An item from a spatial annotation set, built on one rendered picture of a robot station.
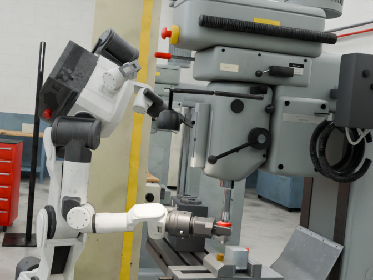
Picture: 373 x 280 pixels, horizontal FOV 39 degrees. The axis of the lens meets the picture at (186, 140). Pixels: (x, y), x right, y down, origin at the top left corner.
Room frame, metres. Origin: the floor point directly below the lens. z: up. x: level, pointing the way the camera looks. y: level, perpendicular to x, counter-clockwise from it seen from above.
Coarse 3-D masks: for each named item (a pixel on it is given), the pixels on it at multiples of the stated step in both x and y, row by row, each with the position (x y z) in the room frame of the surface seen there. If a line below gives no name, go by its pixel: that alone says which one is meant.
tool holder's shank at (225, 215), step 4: (224, 192) 1.77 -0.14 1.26; (228, 192) 1.76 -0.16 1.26; (224, 196) 1.77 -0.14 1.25; (228, 196) 1.76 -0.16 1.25; (224, 200) 1.77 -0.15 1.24; (228, 200) 1.76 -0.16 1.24; (224, 204) 1.77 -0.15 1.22; (228, 204) 1.77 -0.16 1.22; (224, 208) 1.77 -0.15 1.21; (228, 208) 1.77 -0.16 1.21; (224, 212) 1.77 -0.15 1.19; (228, 212) 1.77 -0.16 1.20; (224, 216) 1.76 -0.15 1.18; (228, 216) 1.77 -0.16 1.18; (224, 220) 1.77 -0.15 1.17; (228, 220) 1.77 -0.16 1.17
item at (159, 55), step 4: (156, 52) 1.80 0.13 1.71; (160, 52) 1.80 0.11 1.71; (156, 56) 1.79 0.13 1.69; (160, 56) 1.80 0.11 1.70; (164, 56) 1.80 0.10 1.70; (168, 56) 1.80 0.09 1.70; (172, 56) 1.81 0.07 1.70; (176, 56) 1.82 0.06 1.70; (180, 56) 1.82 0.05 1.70; (188, 60) 1.83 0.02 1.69; (192, 60) 1.83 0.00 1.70
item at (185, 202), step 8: (176, 200) 2.17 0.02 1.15; (184, 200) 2.11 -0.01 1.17; (192, 200) 2.16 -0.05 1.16; (200, 200) 2.15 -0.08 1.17; (184, 208) 2.08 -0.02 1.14; (192, 208) 2.09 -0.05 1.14; (200, 208) 2.09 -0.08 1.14; (200, 216) 2.09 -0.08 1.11; (176, 240) 2.08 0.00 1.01; (184, 240) 2.08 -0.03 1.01; (192, 240) 2.09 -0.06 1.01; (200, 240) 2.09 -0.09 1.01; (176, 248) 2.08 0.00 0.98; (184, 248) 2.08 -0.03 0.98; (192, 248) 2.09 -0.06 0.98; (200, 248) 2.10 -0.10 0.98
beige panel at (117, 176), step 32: (96, 0) 3.34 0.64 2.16; (128, 0) 3.40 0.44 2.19; (160, 0) 3.45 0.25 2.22; (96, 32) 3.35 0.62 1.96; (128, 32) 3.40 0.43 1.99; (128, 128) 3.42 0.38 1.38; (96, 160) 3.36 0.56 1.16; (128, 160) 3.42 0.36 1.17; (96, 192) 3.37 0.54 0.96; (128, 192) 3.42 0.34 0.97; (96, 256) 3.38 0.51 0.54; (128, 256) 3.43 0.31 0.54
